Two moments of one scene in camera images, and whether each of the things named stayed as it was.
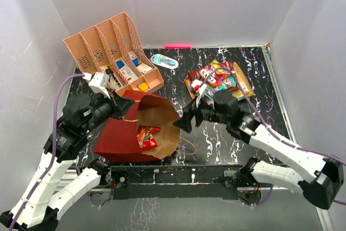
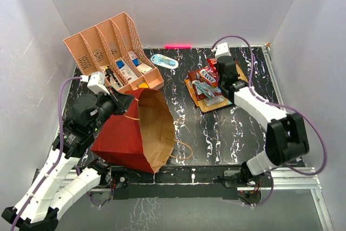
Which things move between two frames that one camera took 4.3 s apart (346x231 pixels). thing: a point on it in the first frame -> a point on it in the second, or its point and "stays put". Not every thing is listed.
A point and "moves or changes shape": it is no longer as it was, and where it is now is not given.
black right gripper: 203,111 -> 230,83
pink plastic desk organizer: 115,48 stays put
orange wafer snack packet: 188,84 stays put
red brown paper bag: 118,140 moves or changes shape
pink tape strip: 178,46 stays put
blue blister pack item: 164,61 stays put
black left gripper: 121,105 stays put
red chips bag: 203,72 -> 193,77
